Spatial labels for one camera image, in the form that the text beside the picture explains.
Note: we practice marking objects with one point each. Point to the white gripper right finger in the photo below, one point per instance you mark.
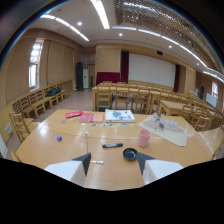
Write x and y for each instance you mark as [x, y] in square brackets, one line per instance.
[156, 168]

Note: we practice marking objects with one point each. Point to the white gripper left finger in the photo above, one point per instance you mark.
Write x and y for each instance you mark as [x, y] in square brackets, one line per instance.
[71, 169]

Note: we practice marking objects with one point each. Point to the pink cup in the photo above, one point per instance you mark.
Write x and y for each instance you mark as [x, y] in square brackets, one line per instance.
[144, 138]

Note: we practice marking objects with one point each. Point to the white silver pen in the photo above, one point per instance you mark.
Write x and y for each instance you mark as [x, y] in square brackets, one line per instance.
[97, 162]

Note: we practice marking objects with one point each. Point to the small purple ball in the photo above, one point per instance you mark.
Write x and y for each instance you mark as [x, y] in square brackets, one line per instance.
[59, 138]

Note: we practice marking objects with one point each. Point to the small white round object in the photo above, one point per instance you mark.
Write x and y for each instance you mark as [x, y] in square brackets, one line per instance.
[86, 133]

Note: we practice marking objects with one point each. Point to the black marker pen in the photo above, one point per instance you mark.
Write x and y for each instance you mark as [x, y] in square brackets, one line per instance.
[112, 145]

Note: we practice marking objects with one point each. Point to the red book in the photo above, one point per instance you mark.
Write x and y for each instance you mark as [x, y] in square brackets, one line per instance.
[86, 117]

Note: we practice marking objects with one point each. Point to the red packet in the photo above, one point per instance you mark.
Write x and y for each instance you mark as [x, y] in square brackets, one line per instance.
[73, 114]

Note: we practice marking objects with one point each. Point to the orange book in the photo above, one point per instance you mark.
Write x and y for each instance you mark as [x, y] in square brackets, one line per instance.
[98, 117]

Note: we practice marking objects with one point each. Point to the wooden classroom table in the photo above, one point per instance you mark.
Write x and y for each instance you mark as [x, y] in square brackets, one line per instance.
[171, 108]

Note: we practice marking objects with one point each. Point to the wooden chair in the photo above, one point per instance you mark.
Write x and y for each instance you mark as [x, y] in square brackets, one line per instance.
[20, 125]
[104, 98]
[122, 97]

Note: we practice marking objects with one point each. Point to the black bag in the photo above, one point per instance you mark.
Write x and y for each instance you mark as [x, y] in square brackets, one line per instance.
[53, 91]

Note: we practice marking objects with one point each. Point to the dark red curtain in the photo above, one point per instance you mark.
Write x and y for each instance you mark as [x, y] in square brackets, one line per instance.
[124, 67]
[176, 78]

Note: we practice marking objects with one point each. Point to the black tall speaker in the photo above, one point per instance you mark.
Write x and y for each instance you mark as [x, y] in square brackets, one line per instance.
[79, 76]

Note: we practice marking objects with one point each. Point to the dark red podium cloth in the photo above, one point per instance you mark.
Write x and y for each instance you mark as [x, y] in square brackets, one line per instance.
[107, 77]

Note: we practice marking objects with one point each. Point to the white projection screen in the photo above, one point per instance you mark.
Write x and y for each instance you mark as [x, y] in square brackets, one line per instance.
[151, 70]

